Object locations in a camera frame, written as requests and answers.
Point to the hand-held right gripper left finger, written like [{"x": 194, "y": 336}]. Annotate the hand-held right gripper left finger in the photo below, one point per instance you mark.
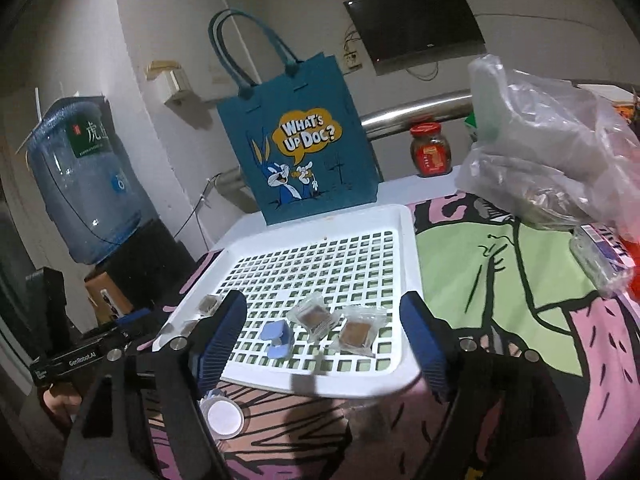
[{"x": 220, "y": 340}]

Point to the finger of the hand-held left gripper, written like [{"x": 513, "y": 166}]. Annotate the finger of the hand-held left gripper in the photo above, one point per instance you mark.
[{"x": 132, "y": 318}]

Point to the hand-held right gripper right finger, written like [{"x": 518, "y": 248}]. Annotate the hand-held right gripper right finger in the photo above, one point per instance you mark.
[{"x": 425, "y": 340}]

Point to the white perforated plastic tray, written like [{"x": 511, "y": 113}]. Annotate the white perforated plastic tray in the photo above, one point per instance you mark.
[{"x": 325, "y": 220}]

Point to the person's left hand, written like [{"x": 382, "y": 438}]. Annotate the person's left hand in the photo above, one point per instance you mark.
[{"x": 57, "y": 402}]

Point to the brown cardboard box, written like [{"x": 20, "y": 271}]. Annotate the brown cardboard box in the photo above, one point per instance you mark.
[{"x": 102, "y": 295}]

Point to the black cabinet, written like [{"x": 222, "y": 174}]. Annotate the black cabinet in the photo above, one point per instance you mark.
[{"x": 145, "y": 260}]

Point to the pink cartoon printed blanket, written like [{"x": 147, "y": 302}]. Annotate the pink cartoon printed blanket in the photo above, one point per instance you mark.
[{"x": 500, "y": 260}]

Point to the blue water dispenser bottle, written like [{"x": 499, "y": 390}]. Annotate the blue water dispenser bottle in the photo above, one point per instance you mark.
[{"x": 85, "y": 195}]

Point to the teal cartoon tote bag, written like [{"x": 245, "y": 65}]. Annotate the teal cartoon tote bag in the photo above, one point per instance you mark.
[{"x": 310, "y": 185}]

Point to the red-lidded glass jar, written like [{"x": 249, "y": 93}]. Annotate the red-lidded glass jar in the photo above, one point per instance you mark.
[{"x": 431, "y": 155}]

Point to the blue white packet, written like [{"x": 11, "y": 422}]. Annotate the blue white packet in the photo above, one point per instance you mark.
[{"x": 600, "y": 247}]

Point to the clear plastic bag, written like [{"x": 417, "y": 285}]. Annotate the clear plastic bag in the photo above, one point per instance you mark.
[{"x": 550, "y": 160}]

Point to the green white carton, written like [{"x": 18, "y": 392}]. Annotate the green white carton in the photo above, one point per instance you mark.
[{"x": 470, "y": 124}]

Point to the white wall switch box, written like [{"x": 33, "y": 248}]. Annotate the white wall switch box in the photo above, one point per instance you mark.
[{"x": 175, "y": 82}]

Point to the wall power socket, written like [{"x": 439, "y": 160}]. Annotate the wall power socket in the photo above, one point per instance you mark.
[{"x": 352, "y": 57}]

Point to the black wall television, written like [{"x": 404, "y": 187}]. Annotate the black wall television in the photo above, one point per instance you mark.
[{"x": 415, "y": 25}]

